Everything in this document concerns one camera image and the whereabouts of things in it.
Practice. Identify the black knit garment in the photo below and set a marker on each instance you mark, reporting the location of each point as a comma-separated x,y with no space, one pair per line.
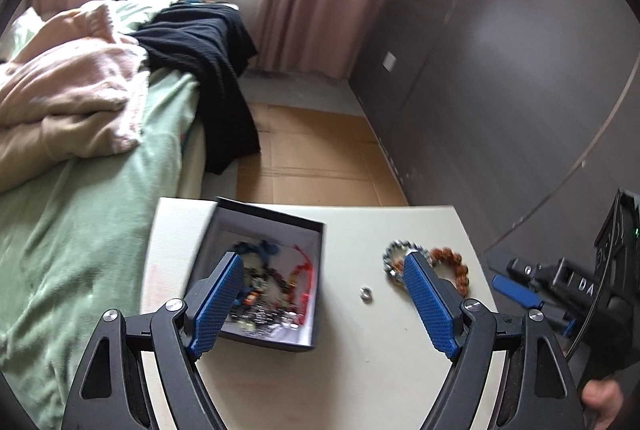
200,45

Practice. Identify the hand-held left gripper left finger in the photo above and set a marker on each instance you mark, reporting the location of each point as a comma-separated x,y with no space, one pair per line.
215,305

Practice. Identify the pink fleece blanket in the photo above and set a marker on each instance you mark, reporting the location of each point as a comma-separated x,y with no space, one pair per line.
75,70

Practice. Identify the white wall socket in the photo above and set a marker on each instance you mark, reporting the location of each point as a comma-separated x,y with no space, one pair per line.
389,61

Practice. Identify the black cardboard box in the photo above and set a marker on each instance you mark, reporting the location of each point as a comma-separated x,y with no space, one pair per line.
280,346

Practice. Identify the flat cardboard sheet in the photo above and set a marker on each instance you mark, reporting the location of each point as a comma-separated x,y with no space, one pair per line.
310,160

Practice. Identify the green bed sheet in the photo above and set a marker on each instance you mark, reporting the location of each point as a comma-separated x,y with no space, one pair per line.
75,235

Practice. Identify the beige blanket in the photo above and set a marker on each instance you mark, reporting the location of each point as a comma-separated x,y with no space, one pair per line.
40,148

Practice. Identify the person's right hand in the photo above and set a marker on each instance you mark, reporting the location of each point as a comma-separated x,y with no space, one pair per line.
602,397

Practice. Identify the light green printed quilt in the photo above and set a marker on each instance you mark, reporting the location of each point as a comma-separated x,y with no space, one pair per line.
145,5

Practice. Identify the white pillow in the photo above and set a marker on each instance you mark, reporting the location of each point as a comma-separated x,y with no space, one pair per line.
25,33

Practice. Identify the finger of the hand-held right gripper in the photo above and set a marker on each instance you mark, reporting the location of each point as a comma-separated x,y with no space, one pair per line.
497,264
515,290

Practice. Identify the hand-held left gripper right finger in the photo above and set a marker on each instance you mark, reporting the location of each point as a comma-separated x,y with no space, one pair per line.
430,305

